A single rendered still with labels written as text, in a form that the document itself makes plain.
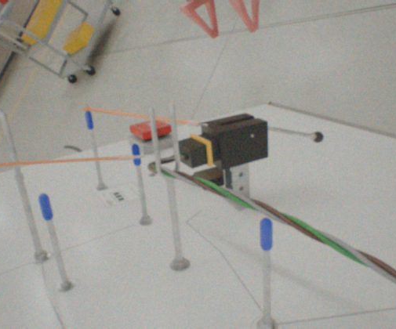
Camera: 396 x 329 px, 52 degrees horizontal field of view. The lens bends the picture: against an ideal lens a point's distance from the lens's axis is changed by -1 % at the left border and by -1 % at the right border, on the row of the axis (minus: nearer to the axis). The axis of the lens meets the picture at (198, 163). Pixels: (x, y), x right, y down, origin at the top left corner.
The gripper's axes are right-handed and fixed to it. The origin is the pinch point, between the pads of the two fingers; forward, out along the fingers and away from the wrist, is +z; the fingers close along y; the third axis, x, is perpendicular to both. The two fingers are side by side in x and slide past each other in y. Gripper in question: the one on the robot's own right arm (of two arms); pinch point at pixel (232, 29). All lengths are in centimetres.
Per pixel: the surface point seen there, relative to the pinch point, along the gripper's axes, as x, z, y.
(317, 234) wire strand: -34, 1, 40
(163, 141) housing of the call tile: -21.5, 7.9, 1.2
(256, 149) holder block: -23.4, 5.0, 23.6
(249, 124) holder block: -22.9, 2.2, 23.5
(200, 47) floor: 126, 49, -181
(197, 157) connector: -29.1, 2.2, 21.9
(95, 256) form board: -41.6, 4.9, 19.0
